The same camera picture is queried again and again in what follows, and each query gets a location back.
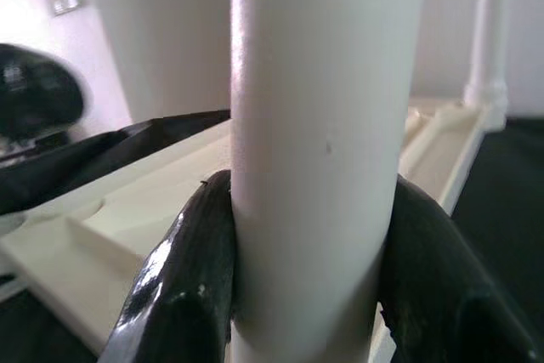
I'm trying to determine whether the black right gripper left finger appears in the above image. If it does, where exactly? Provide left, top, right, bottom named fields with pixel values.
left=101, top=169, right=235, bottom=363

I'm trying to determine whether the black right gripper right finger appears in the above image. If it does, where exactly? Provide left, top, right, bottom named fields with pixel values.
left=377, top=175, right=541, bottom=363

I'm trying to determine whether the white plastic table top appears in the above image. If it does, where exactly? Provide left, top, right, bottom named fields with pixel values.
left=0, top=99, right=507, bottom=363

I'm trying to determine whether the white plastic table leg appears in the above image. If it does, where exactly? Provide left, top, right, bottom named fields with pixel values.
left=227, top=0, right=426, bottom=363
left=462, top=0, right=511, bottom=126

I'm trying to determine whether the black table cloth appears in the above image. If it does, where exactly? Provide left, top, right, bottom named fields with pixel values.
left=0, top=110, right=544, bottom=363

